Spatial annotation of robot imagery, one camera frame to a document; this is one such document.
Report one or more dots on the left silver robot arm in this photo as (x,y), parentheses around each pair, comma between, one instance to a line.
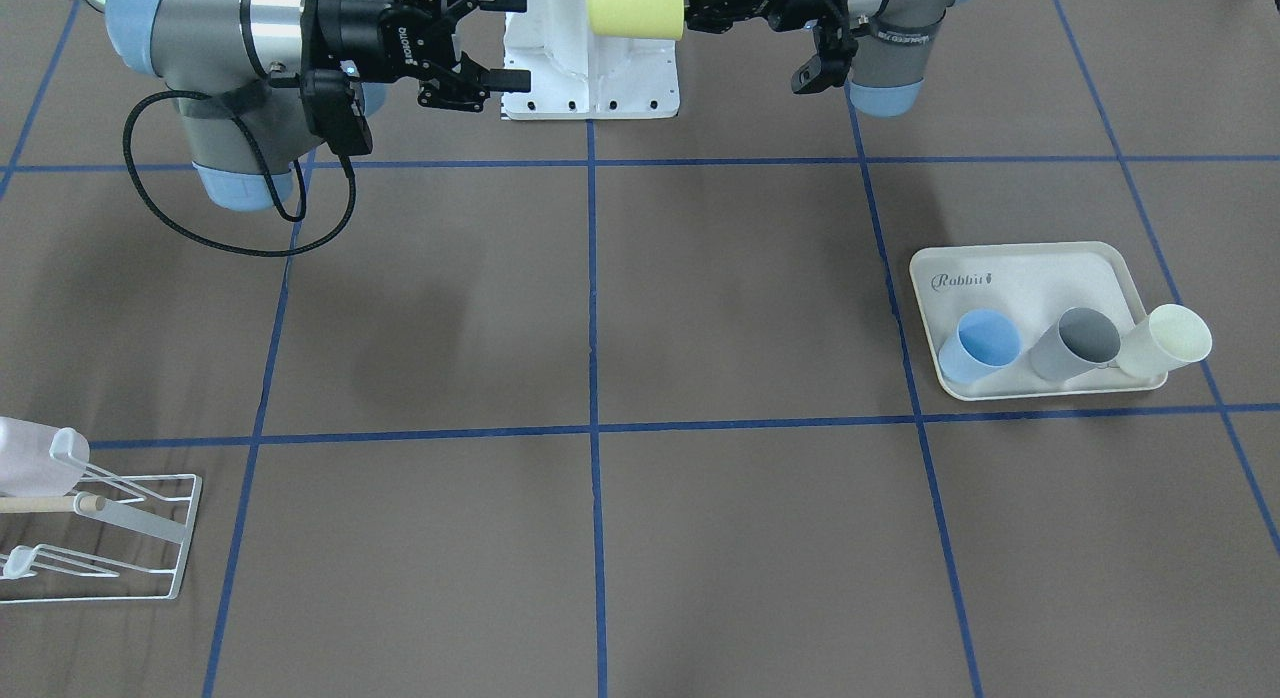
(877,50)

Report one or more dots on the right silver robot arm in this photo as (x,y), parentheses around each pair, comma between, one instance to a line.
(258,83)

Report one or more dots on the cream plastic cup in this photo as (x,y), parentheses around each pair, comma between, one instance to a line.
(1171,336)

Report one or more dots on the pink plastic cup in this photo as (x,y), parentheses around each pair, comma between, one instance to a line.
(28,465)

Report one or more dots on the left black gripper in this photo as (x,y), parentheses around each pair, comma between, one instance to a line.
(808,2)

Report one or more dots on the yellow plastic cup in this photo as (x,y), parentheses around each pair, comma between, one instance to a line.
(637,19)

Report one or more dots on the grey plastic cup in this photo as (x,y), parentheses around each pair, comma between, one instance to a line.
(1081,340)

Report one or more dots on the white wire cup rack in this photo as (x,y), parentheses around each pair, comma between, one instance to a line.
(112,537)

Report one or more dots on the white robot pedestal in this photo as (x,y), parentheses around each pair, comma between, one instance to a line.
(580,75)

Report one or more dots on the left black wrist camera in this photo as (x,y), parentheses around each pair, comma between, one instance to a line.
(830,65)

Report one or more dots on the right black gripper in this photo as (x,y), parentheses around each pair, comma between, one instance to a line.
(352,30)

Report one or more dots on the cream plastic tray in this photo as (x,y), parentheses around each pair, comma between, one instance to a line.
(1031,284)

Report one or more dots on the blue plastic cup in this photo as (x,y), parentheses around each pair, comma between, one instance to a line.
(984,341)

